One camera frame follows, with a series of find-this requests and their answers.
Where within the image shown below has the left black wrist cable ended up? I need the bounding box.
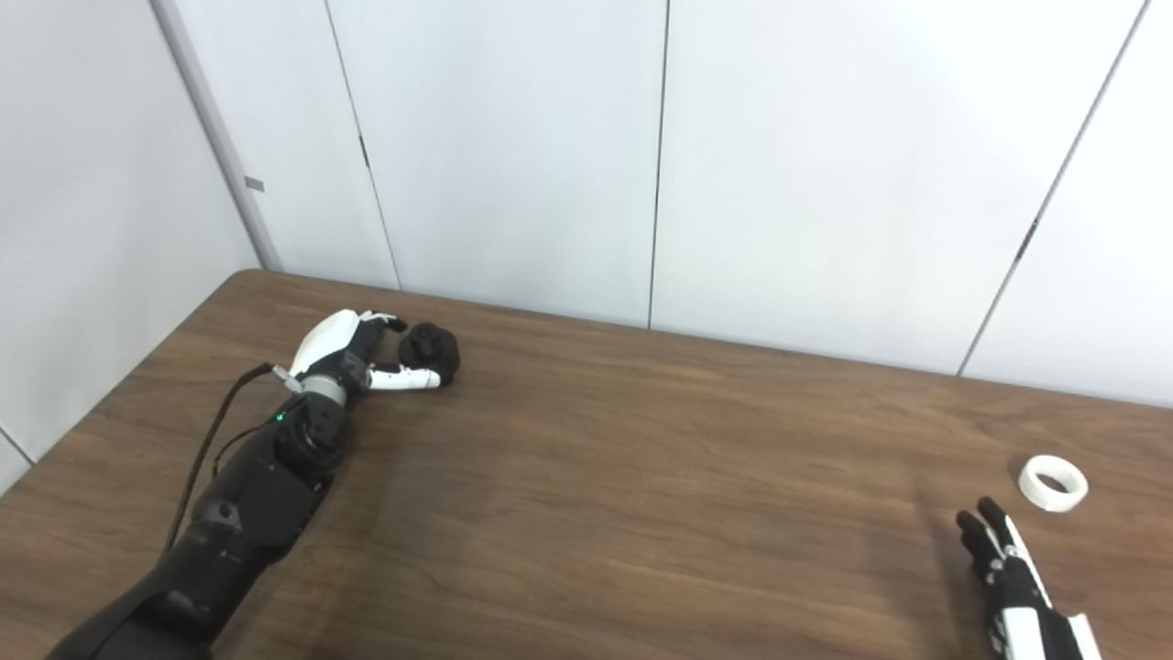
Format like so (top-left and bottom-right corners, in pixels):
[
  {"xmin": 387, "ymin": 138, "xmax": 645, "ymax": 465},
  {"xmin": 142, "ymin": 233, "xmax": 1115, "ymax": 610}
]
[{"xmin": 163, "ymin": 363, "xmax": 303, "ymax": 553}]

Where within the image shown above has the grey wall corner trim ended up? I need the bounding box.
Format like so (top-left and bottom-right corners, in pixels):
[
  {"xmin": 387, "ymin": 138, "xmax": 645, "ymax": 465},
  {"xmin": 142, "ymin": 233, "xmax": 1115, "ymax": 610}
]
[{"xmin": 151, "ymin": 0, "xmax": 283, "ymax": 272}]

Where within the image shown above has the round black plastic part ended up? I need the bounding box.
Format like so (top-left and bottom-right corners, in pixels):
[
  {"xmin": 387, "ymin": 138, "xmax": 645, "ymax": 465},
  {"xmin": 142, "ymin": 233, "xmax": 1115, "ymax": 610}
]
[{"xmin": 398, "ymin": 323, "xmax": 462, "ymax": 386}]

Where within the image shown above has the white plastic ring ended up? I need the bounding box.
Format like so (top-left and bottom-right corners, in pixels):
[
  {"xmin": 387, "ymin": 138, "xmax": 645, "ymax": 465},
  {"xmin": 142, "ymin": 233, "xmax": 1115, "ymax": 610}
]
[{"xmin": 1019, "ymin": 455, "xmax": 1090, "ymax": 513}]

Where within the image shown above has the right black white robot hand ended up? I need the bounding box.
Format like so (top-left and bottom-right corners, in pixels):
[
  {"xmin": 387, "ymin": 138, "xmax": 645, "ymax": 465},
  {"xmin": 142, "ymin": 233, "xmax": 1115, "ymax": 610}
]
[{"xmin": 956, "ymin": 497, "xmax": 1105, "ymax": 660}]

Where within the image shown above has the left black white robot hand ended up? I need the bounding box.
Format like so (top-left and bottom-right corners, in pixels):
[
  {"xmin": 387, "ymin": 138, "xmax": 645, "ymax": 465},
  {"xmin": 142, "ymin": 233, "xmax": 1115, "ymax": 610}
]
[{"xmin": 289, "ymin": 309, "xmax": 444, "ymax": 391}]

